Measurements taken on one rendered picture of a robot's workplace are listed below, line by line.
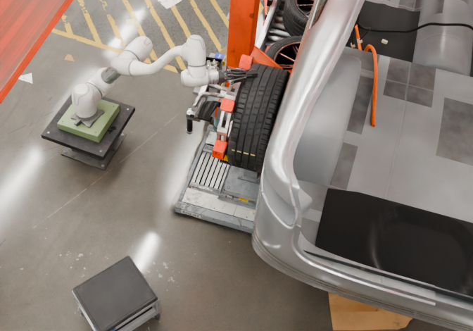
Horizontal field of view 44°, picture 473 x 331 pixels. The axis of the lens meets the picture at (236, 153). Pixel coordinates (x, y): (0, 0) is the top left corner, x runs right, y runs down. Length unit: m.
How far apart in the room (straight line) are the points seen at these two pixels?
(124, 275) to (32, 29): 2.75
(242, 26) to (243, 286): 1.72
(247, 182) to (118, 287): 1.17
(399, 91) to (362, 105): 0.28
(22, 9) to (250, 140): 2.42
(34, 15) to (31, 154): 3.63
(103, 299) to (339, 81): 1.87
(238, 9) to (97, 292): 1.94
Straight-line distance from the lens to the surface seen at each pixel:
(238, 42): 3.99
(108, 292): 3.71
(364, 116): 3.62
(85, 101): 4.21
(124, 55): 3.77
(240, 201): 4.19
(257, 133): 3.42
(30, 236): 4.37
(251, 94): 3.44
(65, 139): 4.39
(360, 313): 4.12
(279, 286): 4.09
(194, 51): 3.36
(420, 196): 3.54
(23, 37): 1.11
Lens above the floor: 3.74
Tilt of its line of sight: 54 degrees down
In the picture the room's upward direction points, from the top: 6 degrees clockwise
